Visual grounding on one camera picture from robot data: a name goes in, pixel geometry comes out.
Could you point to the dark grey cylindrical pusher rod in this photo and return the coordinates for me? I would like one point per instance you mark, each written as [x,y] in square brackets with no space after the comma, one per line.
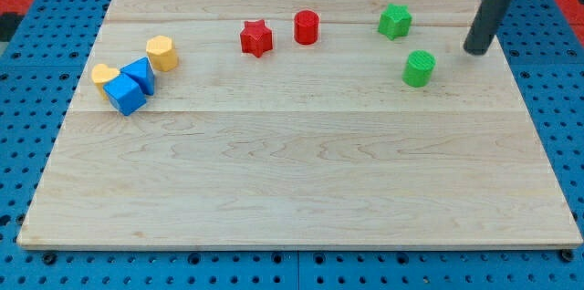
[486,22]

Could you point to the green star block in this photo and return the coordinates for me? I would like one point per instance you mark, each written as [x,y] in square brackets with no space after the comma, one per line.
[395,21]

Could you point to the red star block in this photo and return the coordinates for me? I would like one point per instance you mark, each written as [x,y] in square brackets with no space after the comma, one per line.
[256,38]

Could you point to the green cylinder block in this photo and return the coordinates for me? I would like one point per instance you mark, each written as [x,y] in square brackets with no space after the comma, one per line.
[418,68]

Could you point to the red cylinder block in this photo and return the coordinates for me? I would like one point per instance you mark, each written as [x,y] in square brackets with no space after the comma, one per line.
[306,24]

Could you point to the wooden board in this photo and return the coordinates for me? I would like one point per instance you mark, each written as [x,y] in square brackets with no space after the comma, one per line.
[316,147]

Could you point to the yellow octagon block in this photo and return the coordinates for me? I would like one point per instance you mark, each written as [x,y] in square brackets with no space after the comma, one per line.
[161,53]

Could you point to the blue triangle block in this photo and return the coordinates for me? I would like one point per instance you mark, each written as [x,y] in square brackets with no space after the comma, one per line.
[140,71]

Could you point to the blue cube block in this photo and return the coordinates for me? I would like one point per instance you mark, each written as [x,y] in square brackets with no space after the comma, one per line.
[124,94]

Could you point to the yellow heart block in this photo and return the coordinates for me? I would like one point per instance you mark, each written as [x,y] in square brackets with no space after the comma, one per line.
[100,75]

